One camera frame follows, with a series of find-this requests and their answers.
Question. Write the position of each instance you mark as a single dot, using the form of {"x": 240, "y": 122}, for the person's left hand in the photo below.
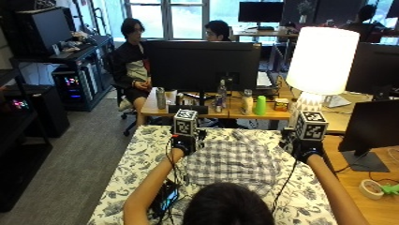
{"x": 185, "y": 144}

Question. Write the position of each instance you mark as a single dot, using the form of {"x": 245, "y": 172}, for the person's right hand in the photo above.
{"x": 309, "y": 149}

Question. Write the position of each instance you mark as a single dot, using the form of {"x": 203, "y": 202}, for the grey plaid shirt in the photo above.
{"x": 235, "y": 159}

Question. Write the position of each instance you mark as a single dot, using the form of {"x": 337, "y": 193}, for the white marker cube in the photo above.
{"x": 312, "y": 125}
{"x": 185, "y": 122}

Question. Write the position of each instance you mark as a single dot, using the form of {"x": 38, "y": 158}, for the small yellow box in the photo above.
{"x": 281, "y": 104}

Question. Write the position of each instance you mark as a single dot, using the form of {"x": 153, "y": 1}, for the wooden desk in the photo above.
{"x": 249, "y": 116}

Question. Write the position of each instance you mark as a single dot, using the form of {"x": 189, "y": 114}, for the green plastic cup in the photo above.
{"x": 261, "y": 105}

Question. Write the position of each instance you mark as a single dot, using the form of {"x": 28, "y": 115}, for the white cup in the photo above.
{"x": 171, "y": 97}

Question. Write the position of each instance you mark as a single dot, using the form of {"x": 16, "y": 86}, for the grey metal tumbler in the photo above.
{"x": 161, "y": 98}

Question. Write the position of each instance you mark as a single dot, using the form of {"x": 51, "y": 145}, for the black monitor on stand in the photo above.
{"x": 372, "y": 128}

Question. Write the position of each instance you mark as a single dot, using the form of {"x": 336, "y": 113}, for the black device with screen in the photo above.
{"x": 167, "y": 197}

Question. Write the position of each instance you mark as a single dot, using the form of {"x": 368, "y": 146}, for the large black monitor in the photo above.
{"x": 201, "y": 65}

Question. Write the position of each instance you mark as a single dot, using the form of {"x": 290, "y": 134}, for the white blue floral cloth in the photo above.
{"x": 120, "y": 175}

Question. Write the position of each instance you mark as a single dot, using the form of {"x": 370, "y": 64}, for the black office chair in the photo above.
{"x": 123, "y": 93}

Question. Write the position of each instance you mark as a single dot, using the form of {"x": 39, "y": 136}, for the roll of tape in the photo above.
{"x": 372, "y": 189}

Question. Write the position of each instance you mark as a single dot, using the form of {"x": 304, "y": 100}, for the white table lamp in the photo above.
{"x": 322, "y": 59}

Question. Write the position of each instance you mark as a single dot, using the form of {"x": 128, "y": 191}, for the green plastic object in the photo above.
{"x": 390, "y": 189}

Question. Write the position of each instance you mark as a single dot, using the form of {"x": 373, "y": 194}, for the computer tower with coloured lights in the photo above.
{"x": 75, "y": 86}

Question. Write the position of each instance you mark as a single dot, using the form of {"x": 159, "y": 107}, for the black shelf unit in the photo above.
{"x": 90, "y": 56}

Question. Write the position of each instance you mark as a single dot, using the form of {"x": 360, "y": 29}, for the black monitor by window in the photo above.
{"x": 261, "y": 12}

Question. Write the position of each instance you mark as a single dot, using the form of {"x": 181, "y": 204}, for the black screen on shelf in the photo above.
{"x": 46, "y": 29}

